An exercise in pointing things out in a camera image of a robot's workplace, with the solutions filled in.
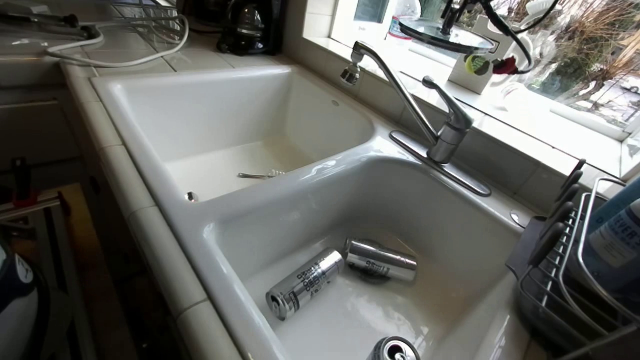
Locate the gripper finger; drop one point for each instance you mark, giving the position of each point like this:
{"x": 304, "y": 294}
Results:
{"x": 450, "y": 15}
{"x": 470, "y": 4}

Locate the glass pot lid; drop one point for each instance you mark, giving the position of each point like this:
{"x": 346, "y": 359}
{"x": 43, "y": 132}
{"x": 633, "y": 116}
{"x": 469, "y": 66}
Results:
{"x": 430, "y": 35}

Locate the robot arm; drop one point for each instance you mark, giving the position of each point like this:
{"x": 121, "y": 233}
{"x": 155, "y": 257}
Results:
{"x": 17, "y": 315}

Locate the clear plastic bottle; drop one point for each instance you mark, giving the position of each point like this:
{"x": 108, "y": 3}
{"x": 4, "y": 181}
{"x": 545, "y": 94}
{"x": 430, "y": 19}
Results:
{"x": 402, "y": 15}

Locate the green round scrubber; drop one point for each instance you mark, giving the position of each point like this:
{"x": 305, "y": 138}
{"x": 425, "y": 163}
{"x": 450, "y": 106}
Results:
{"x": 477, "y": 64}

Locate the white sponge holder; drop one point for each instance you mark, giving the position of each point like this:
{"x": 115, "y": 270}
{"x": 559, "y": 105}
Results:
{"x": 470, "y": 80}

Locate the chrome tap lever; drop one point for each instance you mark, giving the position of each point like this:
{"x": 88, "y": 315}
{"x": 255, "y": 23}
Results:
{"x": 450, "y": 105}

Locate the chrome tap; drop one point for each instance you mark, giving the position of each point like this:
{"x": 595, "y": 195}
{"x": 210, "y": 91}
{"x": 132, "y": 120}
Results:
{"x": 440, "y": 142}

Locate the window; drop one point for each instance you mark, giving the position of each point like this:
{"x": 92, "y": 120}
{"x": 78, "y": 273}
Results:
{"x": 590, "y": 60}

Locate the black coffee maker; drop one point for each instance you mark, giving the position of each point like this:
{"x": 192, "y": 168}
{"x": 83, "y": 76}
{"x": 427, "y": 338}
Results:
{"x": 250, "y": 27}

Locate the metal fork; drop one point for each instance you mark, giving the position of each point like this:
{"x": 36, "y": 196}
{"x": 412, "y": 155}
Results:
{"x": 257, "y": 175}

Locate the silver drink can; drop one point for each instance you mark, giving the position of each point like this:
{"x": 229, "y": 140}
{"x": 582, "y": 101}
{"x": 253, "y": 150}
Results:
{"x": 382, "y": 260}
{"x": 305, "y": 282}
{"x": 394, "y": 350}

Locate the white double sink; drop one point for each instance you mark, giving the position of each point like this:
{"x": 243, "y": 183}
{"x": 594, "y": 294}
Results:
{"x": 280, "y": 215}

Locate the blue bottle with label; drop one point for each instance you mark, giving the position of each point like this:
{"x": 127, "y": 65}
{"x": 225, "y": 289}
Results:
{"x": 615, "y": 240}

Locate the black hand tool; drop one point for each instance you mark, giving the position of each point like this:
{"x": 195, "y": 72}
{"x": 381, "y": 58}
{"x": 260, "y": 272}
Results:
{"x": 45, "y": 21}

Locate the cabinet drawer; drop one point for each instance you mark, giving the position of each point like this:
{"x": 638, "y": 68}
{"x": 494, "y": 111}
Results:
{"x": 35, "y": 130}

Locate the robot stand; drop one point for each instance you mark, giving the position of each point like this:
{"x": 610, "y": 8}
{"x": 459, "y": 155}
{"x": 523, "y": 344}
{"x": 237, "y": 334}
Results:
{"x": 50, "y": 240}

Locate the red clamp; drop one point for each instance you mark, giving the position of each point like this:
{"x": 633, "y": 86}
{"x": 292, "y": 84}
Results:
{"x": 22, "y": 185}

